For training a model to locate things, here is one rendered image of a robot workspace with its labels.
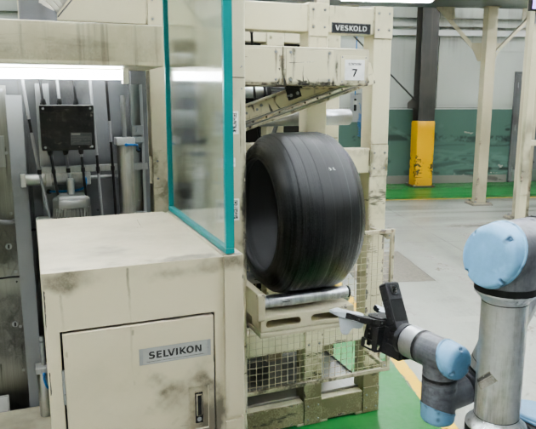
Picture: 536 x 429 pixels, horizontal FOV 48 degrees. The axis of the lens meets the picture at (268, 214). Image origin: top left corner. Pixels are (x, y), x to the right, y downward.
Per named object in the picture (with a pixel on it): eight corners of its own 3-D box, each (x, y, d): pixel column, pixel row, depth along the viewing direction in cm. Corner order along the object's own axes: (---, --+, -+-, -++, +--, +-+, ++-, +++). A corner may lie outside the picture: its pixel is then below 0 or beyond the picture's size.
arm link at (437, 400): (473, 419, 133) (476, 373, 131) (438, 433, 128) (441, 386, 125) (445, 403, 140) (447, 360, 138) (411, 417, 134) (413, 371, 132)
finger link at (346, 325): (323, 331, 148) (361, 340, 145) (327, 308, 147) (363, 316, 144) (327, 328, 151) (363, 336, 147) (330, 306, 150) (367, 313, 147)
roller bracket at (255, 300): (258, 323, 201) (258, 294, 199) (222, 288, 237) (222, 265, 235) (267, 322, 202) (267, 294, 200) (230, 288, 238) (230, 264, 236)
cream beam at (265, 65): (225, 85, 220) (225, 43, 217) (207, 86, 243) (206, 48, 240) (369, 86, 242) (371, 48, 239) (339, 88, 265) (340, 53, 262)
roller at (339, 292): (260, 311, 204) (260, 298, 203) (256, 306, 208) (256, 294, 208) (350, 299, 217) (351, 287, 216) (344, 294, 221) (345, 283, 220)
